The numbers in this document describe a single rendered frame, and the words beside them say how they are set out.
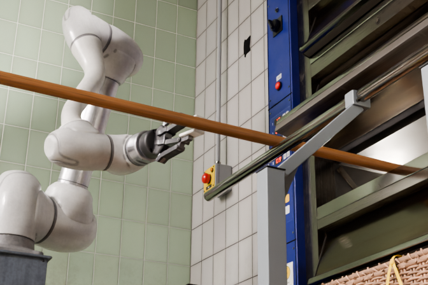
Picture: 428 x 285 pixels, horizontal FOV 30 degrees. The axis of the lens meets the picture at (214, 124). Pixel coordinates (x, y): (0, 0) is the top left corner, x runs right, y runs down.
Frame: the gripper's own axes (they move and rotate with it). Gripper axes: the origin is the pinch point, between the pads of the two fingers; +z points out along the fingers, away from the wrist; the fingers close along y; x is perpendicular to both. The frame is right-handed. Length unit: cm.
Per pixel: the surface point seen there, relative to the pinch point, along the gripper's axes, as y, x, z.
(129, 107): 1.6, 19.2, 2.0
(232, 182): 6.7, -21.2, -10.3
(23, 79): 2.3, 44.4, -2.0
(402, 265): 43, 3, 72
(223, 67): -71, -66, -88
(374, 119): -19, -56, 8
